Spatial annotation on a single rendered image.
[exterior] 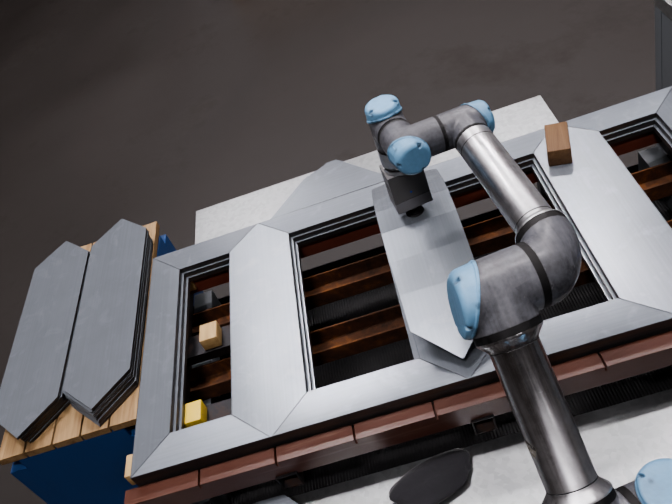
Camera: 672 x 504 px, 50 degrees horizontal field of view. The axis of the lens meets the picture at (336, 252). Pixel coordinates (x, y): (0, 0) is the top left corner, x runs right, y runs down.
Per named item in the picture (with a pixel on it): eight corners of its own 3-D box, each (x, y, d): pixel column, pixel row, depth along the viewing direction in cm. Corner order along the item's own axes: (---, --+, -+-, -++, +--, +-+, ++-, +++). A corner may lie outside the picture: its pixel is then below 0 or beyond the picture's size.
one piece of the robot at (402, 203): (407, 130, 161) (423, 185, 171) (370, 146, 161) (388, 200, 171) (422, 152, 153) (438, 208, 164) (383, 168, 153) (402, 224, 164)
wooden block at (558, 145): (545, 139, 198) (543, 124, 195) (568, 135, 196) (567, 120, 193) (549, 166, 190) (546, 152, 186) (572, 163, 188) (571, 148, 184)
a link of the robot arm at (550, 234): (618, 252, 111) (478, 81, 143) (553, 278, 111) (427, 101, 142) (610, 295, 120) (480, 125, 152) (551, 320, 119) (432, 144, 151)
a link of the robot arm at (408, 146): (446, 130, 137) (424, 105, 146) (392, 151, 137) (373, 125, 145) (451, 163, 142) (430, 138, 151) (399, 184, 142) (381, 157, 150)
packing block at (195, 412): (189, 413, 179) (182, 404, 177) (207, 407, 179) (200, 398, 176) (188, 433, 175) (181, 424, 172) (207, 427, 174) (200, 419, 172)
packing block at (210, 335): (205, 334, 197) (199, 325, 195) (222, 329, 197) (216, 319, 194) (205, 350, 193) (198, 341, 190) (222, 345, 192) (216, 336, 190)
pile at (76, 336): (50, 257, 245) (40, 245, 241) (157, 221, 241) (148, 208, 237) (-4, 460, 186) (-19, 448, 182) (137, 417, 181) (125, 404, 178)
